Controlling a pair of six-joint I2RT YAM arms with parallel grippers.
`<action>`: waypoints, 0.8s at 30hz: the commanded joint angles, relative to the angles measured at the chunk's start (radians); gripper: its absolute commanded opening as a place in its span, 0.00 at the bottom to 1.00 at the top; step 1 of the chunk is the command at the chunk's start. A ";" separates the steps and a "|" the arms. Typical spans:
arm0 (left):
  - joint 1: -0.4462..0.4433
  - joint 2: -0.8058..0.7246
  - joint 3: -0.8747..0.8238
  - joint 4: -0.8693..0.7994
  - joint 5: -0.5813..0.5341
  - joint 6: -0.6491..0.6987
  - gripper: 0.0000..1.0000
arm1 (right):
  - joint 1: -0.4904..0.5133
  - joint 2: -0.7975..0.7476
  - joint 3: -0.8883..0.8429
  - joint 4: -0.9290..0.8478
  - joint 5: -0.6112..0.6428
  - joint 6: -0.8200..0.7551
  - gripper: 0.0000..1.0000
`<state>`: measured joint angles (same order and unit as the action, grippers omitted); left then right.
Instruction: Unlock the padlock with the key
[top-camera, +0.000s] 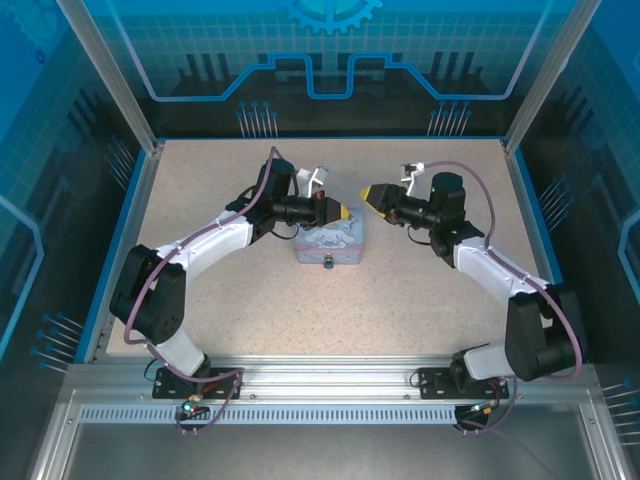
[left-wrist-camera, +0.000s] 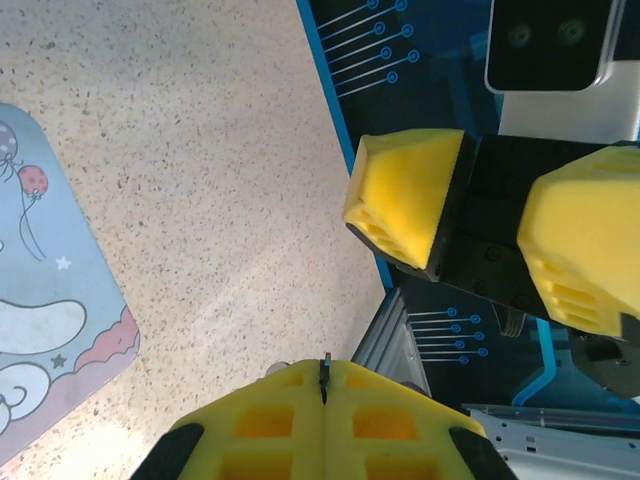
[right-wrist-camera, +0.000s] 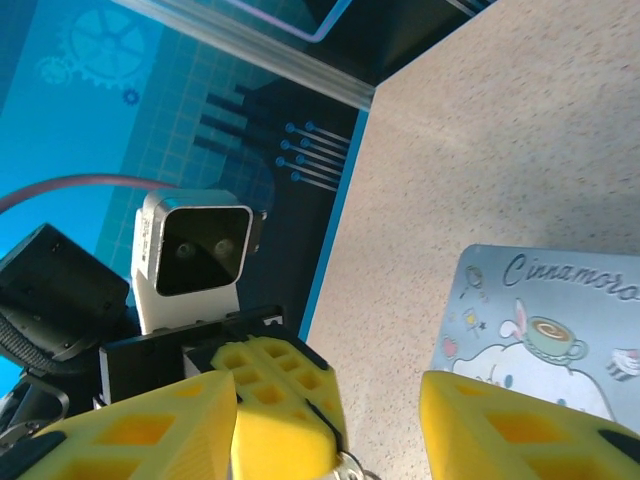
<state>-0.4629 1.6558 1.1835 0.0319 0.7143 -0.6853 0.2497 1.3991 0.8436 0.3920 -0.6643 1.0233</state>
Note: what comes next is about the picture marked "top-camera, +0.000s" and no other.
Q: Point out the pastel cartoon tin box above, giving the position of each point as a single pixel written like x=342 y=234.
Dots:
x=330 y=240

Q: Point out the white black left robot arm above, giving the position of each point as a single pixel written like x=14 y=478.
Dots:
x=210 y=240

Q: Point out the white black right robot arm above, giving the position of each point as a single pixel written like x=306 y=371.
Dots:
x=500 y=272

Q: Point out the blue printed side panel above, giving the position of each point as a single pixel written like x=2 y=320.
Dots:
x=600 y=200
x=40 y=200

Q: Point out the blue printed back panel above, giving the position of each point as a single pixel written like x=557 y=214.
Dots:
x=320 y=50

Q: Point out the small green LED adapter board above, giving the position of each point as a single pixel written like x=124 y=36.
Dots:
x=482 y=408
x=190 y=407

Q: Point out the grey steel bottom plate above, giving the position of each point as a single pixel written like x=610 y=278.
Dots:
x=325 y=455

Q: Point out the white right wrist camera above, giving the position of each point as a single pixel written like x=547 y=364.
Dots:
x=412 y=182

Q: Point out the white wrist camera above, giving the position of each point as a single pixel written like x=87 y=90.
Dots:
x=312 y=176
x=412 y=182

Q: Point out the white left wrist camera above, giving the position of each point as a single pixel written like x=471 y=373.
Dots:
x=312 y=176

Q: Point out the aluminium side rail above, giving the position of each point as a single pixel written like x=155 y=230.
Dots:
x=141 y=200
x=521 y=200

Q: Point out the wide aluminium base rail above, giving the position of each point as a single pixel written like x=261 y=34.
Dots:
x=325 y=375

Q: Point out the aluminium frame post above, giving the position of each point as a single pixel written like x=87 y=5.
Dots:
x=546 y=80
x=118 y=80

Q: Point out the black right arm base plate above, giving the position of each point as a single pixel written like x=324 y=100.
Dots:
x=435 y=385

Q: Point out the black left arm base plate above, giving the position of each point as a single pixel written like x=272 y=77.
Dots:
x=165 y=387

